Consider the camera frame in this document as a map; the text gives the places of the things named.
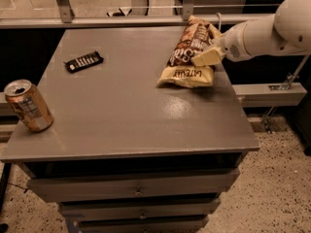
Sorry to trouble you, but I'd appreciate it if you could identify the white cable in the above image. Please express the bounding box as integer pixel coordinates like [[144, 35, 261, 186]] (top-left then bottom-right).
[[215, 12, 224, 32]]

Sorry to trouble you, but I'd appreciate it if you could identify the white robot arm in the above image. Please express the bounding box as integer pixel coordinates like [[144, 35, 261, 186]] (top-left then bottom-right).
[[191, 0, 311, 66]]

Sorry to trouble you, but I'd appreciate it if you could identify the metal window railing frame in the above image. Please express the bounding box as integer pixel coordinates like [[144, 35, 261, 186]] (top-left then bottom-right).
[[0, 0, 283, 29]]

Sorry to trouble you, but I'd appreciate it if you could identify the orange soda can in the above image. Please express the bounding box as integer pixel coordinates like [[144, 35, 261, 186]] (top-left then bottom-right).
[[4, 80, 53, 132]]

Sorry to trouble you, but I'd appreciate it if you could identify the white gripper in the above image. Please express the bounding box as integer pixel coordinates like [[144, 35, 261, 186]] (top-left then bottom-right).
[[191, 21, 252, 66]]

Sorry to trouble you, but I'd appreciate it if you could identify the grey drawer cabinet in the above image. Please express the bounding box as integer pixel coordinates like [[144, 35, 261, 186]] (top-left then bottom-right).
[[2, 27, 259, 233]]

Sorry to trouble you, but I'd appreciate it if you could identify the brown sea salt chip bag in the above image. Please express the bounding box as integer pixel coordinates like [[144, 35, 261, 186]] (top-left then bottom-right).
[[157, 16, 222, 88]]

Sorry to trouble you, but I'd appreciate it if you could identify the black rxbar chocolate bar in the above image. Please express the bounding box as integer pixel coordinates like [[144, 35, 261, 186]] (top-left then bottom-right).
[[64, 51, 104, 73]]

